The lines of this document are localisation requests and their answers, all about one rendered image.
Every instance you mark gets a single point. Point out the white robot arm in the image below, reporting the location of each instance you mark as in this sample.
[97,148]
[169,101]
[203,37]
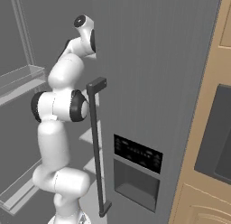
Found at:
[60,107]

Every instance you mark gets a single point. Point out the pale grey fridge shelf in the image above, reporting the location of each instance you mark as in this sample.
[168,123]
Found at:
[91,166]
[89,135]

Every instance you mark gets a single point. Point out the grey fridge door with dispenser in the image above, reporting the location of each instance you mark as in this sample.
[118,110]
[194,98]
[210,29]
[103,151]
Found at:
[150,68]

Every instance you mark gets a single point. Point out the clear fridge door bin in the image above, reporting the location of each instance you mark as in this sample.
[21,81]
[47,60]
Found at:
[21,80]
[18,194]

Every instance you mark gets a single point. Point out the open grey fridge door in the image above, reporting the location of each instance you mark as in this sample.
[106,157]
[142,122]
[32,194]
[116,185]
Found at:
[12,128]

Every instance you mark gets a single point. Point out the grey fridge interior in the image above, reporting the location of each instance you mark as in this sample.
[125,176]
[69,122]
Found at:
[51,20]

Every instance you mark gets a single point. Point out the dark built-in oven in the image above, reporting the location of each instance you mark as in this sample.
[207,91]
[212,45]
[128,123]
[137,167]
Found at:
[215,137]

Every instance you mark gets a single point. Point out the beige wooden cabinet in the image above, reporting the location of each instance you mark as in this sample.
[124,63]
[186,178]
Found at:
[213,44]

